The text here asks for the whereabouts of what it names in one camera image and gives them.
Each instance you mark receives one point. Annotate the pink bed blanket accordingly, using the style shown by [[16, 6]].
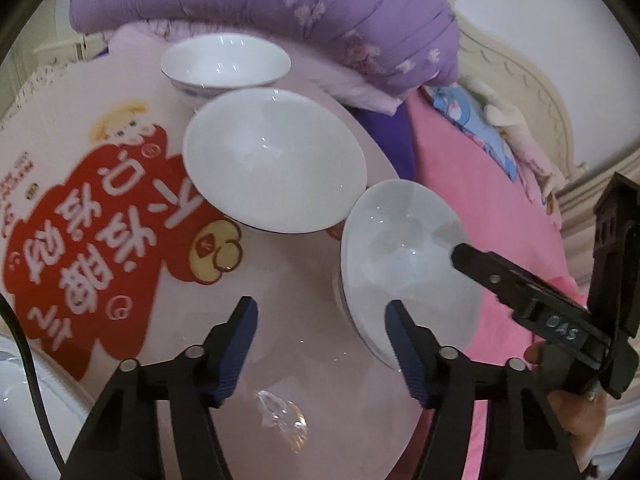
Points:
[[470, 185]]

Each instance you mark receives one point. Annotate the cream bed headboard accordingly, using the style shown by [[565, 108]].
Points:
[[540, 75]]

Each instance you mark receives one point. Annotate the folded pale pink blanket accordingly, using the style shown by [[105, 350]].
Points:
[[340, 80]]

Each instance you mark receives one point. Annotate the heart-print bed sheet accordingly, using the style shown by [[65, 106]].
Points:
[[30, 85]]

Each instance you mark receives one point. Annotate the person's right hand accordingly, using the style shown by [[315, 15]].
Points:
[[575, 410]]

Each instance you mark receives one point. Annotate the white bowl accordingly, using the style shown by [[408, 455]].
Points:
[[272, 160], [405, 270], [225, 60]]

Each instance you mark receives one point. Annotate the dark purple cloth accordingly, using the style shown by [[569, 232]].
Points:
[[387, 140]]

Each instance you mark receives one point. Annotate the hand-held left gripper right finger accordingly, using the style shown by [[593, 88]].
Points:
[[407, 355]]

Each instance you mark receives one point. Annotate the white plate with grey rim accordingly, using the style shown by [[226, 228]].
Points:
[[30, 410]]

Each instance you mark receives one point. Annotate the cream plush toy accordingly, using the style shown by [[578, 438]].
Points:
[[510, 120]]

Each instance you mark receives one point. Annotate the cream nightstand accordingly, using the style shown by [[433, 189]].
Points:
[[70, 49]]

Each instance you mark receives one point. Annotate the round pink table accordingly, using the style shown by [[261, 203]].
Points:
[[280, 285]]

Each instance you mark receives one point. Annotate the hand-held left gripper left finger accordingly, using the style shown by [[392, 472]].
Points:
[[235, 350]]

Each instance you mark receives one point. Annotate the blue printed pillow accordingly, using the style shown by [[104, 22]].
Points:
[[470, 120]]

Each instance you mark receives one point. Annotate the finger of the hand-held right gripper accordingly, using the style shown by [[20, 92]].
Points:
[[622, 270], [492, 277]]

